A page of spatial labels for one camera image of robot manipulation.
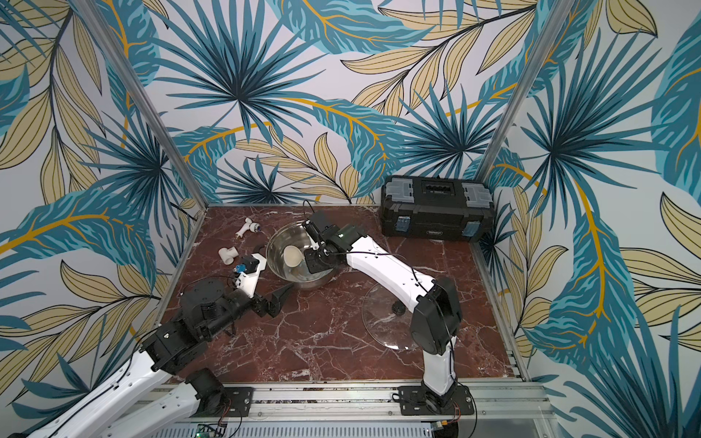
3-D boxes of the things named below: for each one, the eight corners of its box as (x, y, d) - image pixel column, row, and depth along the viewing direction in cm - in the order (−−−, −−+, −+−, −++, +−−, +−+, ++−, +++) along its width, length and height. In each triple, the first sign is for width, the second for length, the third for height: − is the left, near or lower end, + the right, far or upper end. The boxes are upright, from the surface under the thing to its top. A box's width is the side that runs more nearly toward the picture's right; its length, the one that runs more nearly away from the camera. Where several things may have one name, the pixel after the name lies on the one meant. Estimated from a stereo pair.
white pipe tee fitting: (218, 264, 103) (215, 259, 100) (223, 251, 106) (220, 246, 104) (235, 264, 103) (232, 259, 100) (239, 251, 107) (236, 246, 104)
